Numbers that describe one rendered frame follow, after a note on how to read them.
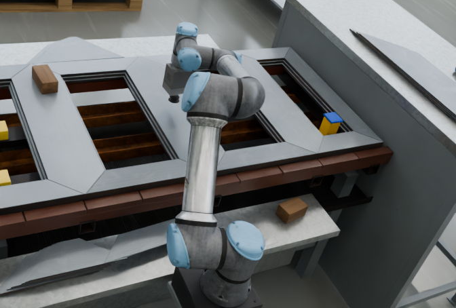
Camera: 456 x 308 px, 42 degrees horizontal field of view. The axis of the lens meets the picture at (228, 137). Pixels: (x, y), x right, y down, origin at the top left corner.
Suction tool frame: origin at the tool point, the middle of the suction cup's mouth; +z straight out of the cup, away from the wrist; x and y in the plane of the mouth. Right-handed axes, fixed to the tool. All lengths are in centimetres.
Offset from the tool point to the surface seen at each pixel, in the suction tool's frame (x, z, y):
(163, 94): -8.8, 3.7, -0.9
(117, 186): 32.5, 3.8, 37.3
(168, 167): 29.8, 3.8, 17.5
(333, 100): 15, 4, -72
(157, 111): 0.6, 3.7, 6.6
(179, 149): 22.8, 3.8, 9.5
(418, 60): 25, -19, -104
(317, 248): 43, 67, -65
